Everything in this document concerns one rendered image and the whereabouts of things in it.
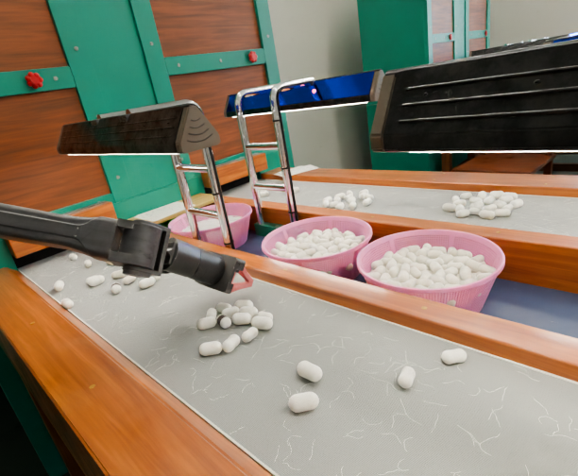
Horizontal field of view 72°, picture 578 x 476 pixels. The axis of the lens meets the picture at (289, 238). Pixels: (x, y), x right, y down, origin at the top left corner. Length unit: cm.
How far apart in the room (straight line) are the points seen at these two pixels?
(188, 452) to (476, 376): 36
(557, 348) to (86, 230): 65
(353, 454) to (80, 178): 119
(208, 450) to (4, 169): 108
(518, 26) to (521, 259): 476
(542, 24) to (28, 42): 492
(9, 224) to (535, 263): 90
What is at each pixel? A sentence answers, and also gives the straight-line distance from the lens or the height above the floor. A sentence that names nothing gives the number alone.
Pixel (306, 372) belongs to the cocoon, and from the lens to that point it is 56.
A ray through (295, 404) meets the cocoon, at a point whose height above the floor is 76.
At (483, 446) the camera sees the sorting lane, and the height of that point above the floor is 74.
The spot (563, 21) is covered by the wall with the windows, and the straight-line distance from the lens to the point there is 546.
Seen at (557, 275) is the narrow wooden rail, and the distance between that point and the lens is 90.
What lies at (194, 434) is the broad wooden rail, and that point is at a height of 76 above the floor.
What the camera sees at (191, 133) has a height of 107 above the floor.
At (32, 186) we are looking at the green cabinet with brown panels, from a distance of 141.
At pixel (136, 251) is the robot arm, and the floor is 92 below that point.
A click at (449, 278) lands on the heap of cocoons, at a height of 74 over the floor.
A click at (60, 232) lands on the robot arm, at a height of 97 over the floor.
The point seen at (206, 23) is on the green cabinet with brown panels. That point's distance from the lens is 173.
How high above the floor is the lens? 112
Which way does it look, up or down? 21 degrees down
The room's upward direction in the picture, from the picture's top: 10 degrees counter-clockwise
